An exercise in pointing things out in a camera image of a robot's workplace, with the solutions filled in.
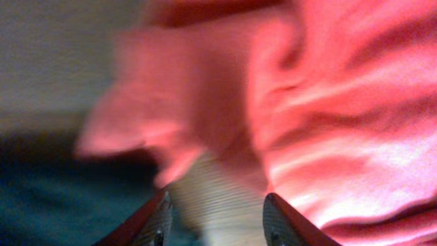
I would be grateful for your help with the dark green shorts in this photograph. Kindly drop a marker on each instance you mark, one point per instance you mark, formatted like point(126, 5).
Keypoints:
point(50, 198)

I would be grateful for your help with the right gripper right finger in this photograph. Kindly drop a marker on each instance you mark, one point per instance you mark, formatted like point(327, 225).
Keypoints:
point(284, 226)

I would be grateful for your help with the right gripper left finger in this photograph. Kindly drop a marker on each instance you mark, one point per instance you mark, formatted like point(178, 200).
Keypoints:
point(150, 225)

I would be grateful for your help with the red t-shirt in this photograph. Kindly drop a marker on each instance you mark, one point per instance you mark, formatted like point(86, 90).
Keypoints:
point(330, 104)

